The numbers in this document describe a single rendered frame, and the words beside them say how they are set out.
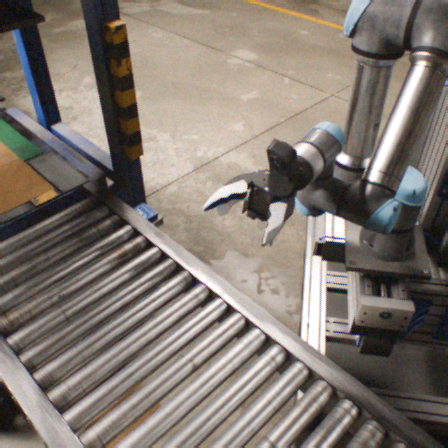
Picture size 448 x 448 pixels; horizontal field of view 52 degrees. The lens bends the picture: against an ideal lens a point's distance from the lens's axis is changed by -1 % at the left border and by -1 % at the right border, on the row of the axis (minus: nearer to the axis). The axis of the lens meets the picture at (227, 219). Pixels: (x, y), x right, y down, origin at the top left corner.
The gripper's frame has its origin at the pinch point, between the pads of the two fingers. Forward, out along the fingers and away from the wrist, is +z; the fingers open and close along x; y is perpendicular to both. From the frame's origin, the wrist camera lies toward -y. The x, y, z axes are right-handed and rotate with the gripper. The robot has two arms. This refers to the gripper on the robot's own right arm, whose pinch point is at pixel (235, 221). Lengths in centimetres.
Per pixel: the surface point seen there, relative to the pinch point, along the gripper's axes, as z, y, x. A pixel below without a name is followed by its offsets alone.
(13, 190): -11, 56, 88
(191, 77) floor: -248, 152, 197
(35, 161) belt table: -26, 57, 96
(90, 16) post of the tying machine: -44, 6, 81
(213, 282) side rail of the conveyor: -18, 46, 12
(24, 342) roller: 22, 50, 38
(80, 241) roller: -8, 52, 53
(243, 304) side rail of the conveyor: -16.3, 44.4, 2.2
